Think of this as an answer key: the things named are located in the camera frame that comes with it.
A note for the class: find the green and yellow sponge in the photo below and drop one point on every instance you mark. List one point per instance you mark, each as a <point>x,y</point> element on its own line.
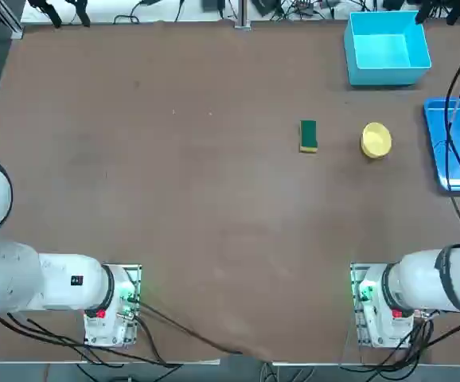
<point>309,133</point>

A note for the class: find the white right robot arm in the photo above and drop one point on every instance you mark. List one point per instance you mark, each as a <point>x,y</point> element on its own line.
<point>417,278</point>

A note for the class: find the yellow bowl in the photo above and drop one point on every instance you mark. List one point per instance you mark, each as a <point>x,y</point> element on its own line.
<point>376,140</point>

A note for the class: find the light blue plastic bin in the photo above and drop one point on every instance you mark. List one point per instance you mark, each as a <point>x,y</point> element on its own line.
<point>381,73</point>

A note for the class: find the black stand leg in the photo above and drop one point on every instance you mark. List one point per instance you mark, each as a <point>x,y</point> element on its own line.
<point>82,14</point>
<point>53,14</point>
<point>453,16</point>
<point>423,14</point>

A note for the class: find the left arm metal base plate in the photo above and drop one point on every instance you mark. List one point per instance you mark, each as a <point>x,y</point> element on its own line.
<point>136,274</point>

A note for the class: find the aluminium profile post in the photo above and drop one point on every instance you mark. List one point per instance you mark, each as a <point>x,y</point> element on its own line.
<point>242,16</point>

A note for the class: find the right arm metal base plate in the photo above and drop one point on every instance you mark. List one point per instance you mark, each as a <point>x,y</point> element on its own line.
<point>355,318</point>

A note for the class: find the aluminium frame rail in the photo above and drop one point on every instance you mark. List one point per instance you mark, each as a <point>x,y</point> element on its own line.
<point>9,20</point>

